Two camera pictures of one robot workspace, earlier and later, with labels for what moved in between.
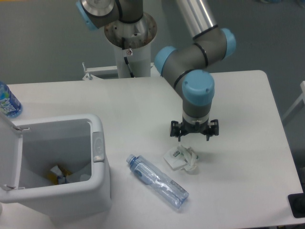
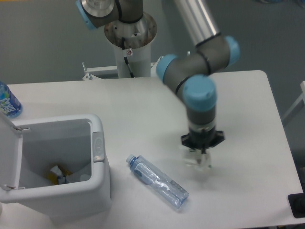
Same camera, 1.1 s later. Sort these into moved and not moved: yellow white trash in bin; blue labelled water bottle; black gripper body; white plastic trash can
Moved: black gripper body
Not moved: blue labelled water bottle; white plastic trash can; yellow white trash in bin
